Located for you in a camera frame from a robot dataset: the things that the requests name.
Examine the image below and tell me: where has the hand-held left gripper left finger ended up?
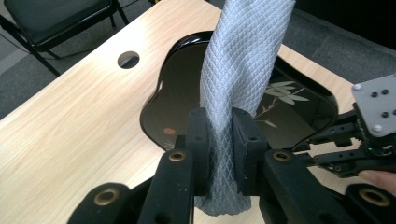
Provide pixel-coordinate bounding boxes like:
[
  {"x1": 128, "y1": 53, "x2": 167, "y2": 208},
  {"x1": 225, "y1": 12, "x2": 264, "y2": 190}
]
[{"x1": 136, "y1": 106, "x2": 210, "y2": 224}]

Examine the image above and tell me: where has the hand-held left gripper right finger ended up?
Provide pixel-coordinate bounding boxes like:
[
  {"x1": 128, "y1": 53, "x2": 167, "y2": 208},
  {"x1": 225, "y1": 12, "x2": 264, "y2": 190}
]
[{"x1": 232, "y1": 106, "x2": 356, "y2": 224}]

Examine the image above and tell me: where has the grey cloth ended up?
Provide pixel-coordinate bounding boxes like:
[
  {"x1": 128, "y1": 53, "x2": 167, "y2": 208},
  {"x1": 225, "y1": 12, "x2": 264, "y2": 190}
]
[{"x1": 194, "y1": 0, "x2": 297, "y2": 217}]

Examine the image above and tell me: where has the black curtain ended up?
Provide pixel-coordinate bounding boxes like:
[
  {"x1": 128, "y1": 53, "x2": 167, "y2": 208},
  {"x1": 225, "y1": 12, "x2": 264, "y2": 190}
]
[{"x1": 295, "y1": 0, "x2": 396, "y2": 50}]

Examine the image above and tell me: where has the black folding chair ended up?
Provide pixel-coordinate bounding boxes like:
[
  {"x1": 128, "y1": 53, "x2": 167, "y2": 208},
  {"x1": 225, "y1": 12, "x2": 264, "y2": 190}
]
[{"x1": 0, "y1": 0, "x2": 130, "y2": 77}]

